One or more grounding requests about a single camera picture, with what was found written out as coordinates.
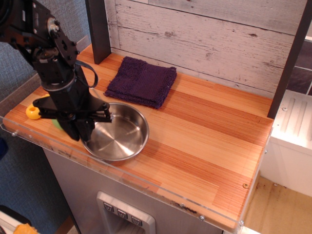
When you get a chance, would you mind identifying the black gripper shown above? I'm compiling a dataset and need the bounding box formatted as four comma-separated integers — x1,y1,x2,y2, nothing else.
33,80,112,141

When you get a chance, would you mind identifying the silver metal pot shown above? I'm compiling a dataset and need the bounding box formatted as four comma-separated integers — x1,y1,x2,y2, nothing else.
81,101,150,162

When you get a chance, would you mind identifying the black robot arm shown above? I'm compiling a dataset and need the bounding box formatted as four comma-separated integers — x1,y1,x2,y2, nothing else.
0,0,112,142

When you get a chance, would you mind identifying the green round toy vegetable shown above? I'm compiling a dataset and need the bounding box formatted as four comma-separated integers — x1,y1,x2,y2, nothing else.
51,119,63,131

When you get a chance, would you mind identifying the clear acrylic edge guard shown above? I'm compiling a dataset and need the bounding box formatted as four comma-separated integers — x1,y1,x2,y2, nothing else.
0,35,273,231

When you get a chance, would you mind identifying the grey toy fridge cabinet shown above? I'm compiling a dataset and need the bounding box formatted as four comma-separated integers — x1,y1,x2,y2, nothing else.
44,150,223,234

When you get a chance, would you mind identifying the purple folded cloth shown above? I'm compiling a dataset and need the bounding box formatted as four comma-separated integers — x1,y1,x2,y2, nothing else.
104,57,177,109

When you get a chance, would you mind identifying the orange object bottom left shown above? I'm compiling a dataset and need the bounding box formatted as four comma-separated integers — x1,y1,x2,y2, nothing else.
13,223,38,234

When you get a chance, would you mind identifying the yellow handled toy knife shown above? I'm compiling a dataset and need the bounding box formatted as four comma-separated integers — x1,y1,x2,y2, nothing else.
25,103,41,120

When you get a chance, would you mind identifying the dark vertical post left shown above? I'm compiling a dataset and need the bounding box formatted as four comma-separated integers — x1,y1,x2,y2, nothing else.
85,0,111,64

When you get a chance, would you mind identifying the dark vertical post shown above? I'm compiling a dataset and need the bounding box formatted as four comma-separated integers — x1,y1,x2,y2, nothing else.
267,0,312,119
85,0,111,64

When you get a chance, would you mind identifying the dark vertical post right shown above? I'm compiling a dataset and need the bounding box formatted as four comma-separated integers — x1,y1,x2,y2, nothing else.
267,0,312,119

